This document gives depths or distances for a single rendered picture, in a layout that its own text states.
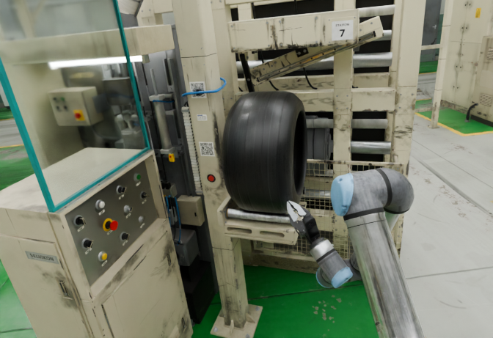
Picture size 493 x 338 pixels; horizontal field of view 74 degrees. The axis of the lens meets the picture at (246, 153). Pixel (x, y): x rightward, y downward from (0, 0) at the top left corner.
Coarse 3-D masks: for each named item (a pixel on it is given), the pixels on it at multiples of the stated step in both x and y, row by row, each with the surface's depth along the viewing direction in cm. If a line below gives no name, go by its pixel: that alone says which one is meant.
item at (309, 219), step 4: (308, 216) 127; (312, 216) 127; (304, 220) 126; (308, 220) 126; (312, 220) 126; (304, 224) 126; (308, 224) 126; (312, 224) 126; (316, 224) 128; (304, 228) 130; (308, 228) 127; (312, 228) 128; (316, 228) 129; (308, 232) 128; (312, 232) 129; (316, 232) 130; (308, 236) 131; (312, 236) 130; (316, 236) 131; (312, 240) 131
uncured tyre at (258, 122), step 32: (256, 96) 145; (288, 96) 143; (224, 128) 141; (256, 128) 132; (288, 128) 132; (224, 160) 138; (256, 160) 131; (288, 160) 131; (256, 192) 137; (288, 192) 136
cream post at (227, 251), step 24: (192, 0) 134; (192, 24) 138; (192, 48) 142; (192, 72) 146; (216, 72) 152; (216, 96) 153; (192, 120) 156; (216, 120) 154; (216, 144) 157; (216, 168) 162; (216, 192) 168; (216, 216) 174; (216, 240) 181; (216, 264) 188; (240, 264) 193; (240, 288) 194; (240, 312) 197
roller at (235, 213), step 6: (228, 210) 162; (234, 210) 161; (240, 210) 160; (246, 210) 160; (228, 216) 162; (234, 216) 160; (240, 216) 159; (246, 216) 158; (252, 216) 157; (258, 216) 156; (264, 216) 155; (270, 216) 154; (276, 216) 154; (282, 216) 153; (288, 216) 152; (276, 222) 155; (282, 222) 153; (288, 222) 152
